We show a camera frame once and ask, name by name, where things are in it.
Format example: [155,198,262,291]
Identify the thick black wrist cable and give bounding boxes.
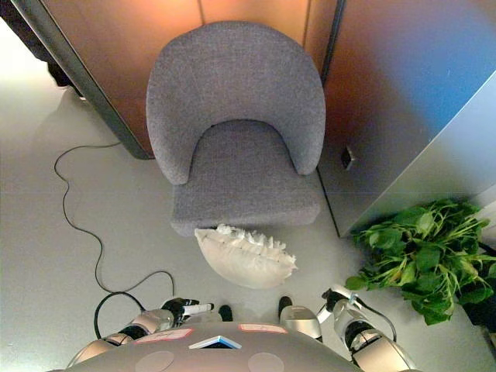
[94,291,145,339]

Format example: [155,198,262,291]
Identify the black wall socket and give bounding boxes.
[340,144,357,171]

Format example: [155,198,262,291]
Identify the grey fabric armchair sofa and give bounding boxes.
[146,20,327,238]

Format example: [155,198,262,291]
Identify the green leafy plant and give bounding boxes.
[345,198,496,326]

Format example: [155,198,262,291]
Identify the grey metal cabinet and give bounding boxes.
[336,71,496,238]

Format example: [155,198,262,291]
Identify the grey robot torso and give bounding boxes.
[48,322,365,372]

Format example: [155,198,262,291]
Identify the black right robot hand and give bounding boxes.
[316,285,352,323]

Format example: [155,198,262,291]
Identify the silver right robot leg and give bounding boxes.
[277,295,324,343]

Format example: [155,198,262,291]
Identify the black plant pot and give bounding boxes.
[459,296,496,335]

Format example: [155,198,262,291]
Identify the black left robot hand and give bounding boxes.
[161,296,215,325]

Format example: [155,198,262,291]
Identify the black narrow wall post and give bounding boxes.
[320,0,347,75]

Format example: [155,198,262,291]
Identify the white fringed pillow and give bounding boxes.
[194,223,299,290]

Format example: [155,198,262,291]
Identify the thin black floor cable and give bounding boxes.
[53,140,176,304]

